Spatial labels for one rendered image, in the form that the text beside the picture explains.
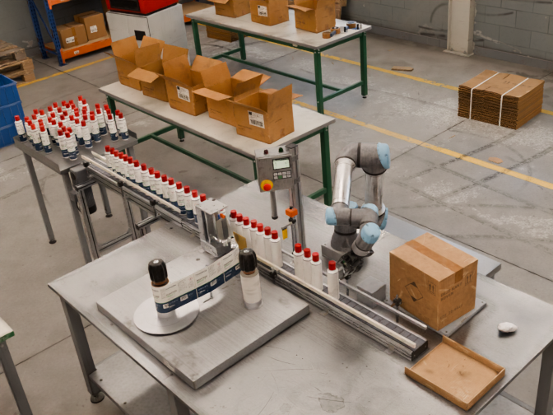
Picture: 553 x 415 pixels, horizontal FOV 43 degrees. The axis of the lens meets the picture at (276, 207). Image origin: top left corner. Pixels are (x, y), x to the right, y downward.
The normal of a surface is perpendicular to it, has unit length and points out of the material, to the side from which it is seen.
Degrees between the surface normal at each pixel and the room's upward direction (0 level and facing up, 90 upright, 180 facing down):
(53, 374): 0
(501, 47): 90
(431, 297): 90
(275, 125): 90
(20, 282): 0
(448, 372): 0
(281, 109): 92
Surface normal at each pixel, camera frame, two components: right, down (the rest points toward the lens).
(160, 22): 0.80, 0.24
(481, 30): -0.74, 0.40
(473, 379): -0.09, -0.86
